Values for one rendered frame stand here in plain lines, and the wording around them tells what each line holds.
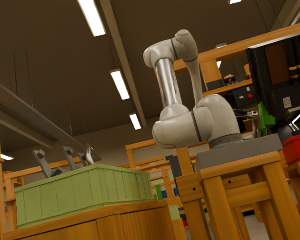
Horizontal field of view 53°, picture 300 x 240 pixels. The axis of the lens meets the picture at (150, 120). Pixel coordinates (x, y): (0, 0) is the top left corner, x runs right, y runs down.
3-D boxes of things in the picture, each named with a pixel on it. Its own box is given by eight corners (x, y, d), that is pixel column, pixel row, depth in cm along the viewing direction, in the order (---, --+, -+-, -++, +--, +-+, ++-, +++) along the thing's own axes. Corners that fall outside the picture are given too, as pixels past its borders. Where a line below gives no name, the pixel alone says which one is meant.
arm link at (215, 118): (242, 130, 129) (227, 85, 136) (201, 142, 133) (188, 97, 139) (240, 137, 145) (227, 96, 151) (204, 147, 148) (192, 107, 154)
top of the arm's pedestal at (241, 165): (281, 160, 117) (277, 150, 119) (202, 179, 119) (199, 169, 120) (262, 170, 148) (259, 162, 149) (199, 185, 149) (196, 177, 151)
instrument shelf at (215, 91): (316, 65, 224) (314, 60, 225) (199, 98, 235) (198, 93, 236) (306, 78, 248) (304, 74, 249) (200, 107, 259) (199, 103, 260)
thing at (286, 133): (326, 145, 200) (307, 99, 210) (281, 156, 204) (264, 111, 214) (317, 149, 217) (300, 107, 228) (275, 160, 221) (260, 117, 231)
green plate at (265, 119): (277, 131, 193) (274, 100, 198) (263, 131, 194) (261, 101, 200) (272, 135, 204) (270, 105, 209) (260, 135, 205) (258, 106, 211)
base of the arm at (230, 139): (262, 140, 129) (258, 127, 131) (213, 150, 127) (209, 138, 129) (248, 149, 146) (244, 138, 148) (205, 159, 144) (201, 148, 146)
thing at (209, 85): (226, 85, 239) (224, 77, 241) (208, 90, 241) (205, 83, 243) (226, 88, 245) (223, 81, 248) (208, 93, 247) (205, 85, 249)
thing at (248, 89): (259, 101, 227) (253, 83, 231) (237, 107, 229) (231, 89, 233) (257, 105, 238) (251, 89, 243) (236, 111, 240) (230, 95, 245)
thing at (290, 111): (317, 106, 175) (315, 102, 176) (289, 114, 177) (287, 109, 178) (298, 123, 212) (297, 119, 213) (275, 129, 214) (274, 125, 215)
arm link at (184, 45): (196, 48, 191) (176, 55, 194) (189, 23, 180) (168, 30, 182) (200, 58, 181) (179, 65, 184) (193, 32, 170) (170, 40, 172)
